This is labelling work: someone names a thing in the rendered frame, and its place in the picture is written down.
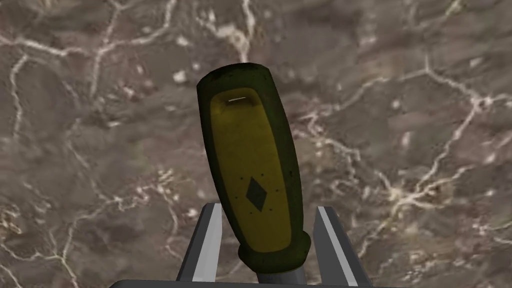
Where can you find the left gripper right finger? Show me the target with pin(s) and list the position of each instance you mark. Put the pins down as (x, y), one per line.
(336, 248)

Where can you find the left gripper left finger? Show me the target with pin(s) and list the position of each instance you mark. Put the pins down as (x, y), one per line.
(204, 248)

